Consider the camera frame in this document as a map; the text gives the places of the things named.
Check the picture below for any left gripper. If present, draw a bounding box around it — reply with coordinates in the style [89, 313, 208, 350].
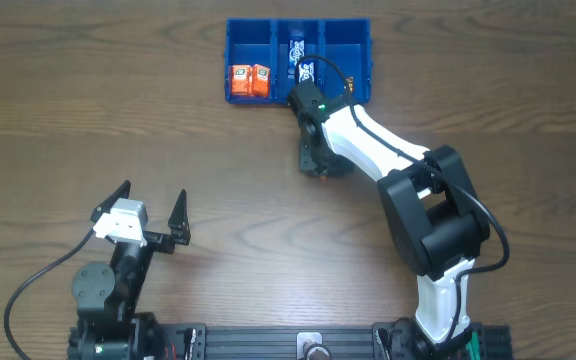
[90, 179, 192, 255]

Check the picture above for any orange candy box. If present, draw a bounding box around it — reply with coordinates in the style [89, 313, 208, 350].
[231, 64, 253, 97]
[251, 63, 271, 99]

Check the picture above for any blue candy pack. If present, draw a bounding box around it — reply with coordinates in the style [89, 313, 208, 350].
[288, 37, 307, 69]
[295, 57, 317, 86]

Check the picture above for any blue tray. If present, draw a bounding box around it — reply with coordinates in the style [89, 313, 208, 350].
[223, 17, 373, 105]

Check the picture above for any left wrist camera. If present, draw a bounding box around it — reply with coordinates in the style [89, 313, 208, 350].
[92, 197, 149, 248]

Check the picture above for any mounting rail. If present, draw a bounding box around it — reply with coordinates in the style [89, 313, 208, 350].
[67, 322, 514, 360]

